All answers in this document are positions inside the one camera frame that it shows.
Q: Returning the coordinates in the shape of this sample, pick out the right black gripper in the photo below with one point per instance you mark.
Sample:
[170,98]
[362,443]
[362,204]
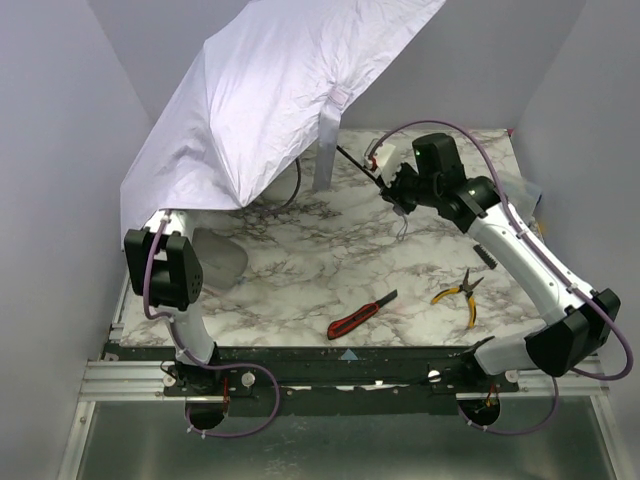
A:
[396,194]

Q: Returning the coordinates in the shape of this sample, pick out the lavender folding umbrella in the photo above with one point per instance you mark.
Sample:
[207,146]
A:
[273,81]

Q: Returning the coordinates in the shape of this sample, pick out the pink zippered umbrella case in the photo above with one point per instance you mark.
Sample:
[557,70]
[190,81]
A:
[223,261]

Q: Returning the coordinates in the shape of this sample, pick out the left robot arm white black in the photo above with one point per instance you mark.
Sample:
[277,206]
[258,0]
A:
[165,272]

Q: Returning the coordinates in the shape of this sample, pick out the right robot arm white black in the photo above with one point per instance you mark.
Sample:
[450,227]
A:
[577,317]

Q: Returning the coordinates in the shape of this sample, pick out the small black comb part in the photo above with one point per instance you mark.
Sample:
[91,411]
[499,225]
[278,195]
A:
[485,256]

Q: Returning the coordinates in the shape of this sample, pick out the red black utility knife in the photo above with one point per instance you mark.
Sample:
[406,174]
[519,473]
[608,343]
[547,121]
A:
[344,326]

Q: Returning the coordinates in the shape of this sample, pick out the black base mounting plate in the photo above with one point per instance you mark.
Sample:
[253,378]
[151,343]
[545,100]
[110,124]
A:
[319,381]

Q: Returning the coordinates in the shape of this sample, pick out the aluminium frame rail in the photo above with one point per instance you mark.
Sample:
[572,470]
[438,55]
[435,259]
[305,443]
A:
[144,381]

